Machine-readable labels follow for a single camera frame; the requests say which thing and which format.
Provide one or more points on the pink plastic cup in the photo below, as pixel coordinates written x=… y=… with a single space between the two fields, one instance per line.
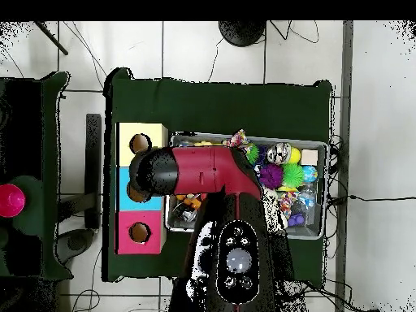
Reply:
x=12 y=200

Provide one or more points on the black upright panel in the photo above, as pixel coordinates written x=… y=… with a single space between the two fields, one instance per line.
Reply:
x=93 y=146

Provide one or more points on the wooden box with three holes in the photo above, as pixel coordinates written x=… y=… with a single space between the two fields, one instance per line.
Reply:
x=152 y=234

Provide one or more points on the grey oval floor base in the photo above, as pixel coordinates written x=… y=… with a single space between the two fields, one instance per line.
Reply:
x=76 y=242

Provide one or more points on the plain wooden block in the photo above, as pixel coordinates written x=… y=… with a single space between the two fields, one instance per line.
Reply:
x=309 y=157

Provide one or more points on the black tripod leg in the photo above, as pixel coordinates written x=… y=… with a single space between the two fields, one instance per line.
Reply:
x=52 y=37

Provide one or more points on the green spiky rubber ball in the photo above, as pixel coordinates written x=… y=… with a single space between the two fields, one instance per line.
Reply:
x=292 y=175

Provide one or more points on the purple knobby rubber ball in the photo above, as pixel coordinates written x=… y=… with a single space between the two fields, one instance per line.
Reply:
x=270 y=176

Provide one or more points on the blue globe ball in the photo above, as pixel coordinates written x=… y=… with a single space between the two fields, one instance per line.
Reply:
x=309 y=174

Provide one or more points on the dark green side tablecloth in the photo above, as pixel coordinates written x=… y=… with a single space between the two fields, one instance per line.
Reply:
x=52 y=130

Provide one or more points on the yellow ball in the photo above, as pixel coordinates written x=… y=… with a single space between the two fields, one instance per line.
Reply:
x=295 y=155

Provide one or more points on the black round stand base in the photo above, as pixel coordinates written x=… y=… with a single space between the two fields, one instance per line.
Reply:
x=242 y=32

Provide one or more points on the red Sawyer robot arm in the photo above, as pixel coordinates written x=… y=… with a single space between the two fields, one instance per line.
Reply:
x=201 y=169

